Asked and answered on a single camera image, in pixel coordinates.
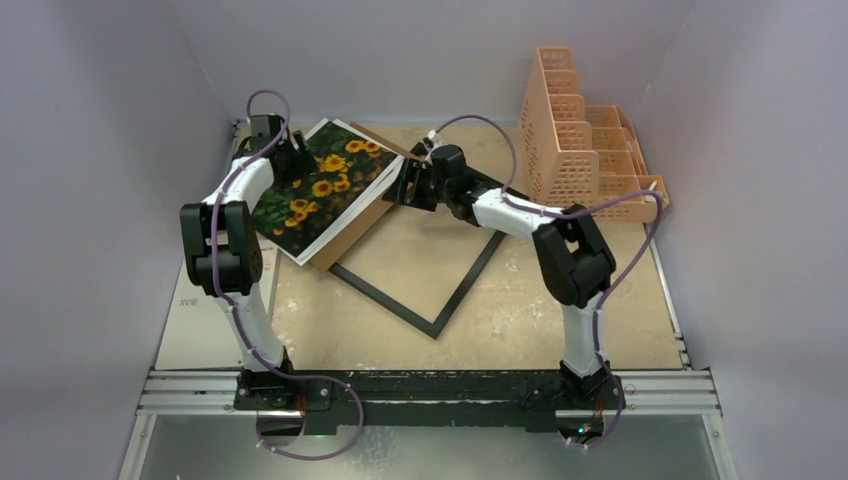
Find brown frame backing board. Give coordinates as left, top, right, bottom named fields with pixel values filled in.
left=309, top=122, right=421, bottom=271

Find sunflower photo print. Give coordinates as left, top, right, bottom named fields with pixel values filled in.
left=252, top=118, right=404, bottom=266

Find black picture frame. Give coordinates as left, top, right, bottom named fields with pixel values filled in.
left=328, top=203, right=506, bottom=340

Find white mat board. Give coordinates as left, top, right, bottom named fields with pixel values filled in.
left=280, top=118, right=401, bottom=265

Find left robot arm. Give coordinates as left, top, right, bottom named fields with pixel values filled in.
left=179, top=114, right=307, bottom=409

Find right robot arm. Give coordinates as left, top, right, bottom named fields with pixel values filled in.
left=383, top=144, right=616, bottom=407

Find orange plastic organizer basket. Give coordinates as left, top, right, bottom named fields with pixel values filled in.
left=519, top=47, right=670, bottom=224

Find white sheet on table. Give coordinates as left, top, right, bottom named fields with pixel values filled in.
left=155, top=265, right=242, bottom=371

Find small items in organizer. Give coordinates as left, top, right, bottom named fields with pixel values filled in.
left=644, top=179, right=668, bottom=205

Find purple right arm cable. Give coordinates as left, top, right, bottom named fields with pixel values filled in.
left=427, top=114, right=665, bottom=452

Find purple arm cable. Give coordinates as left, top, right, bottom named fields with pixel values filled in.
left=208, top=89, right=366, bottom=464
left=427, top=114, right=665, bottom=452

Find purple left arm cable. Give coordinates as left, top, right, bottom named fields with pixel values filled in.
left=208, top=89, right=366, bottom=464

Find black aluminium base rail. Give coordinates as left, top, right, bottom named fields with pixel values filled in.
left=137, top=369, right=721, bottom=438

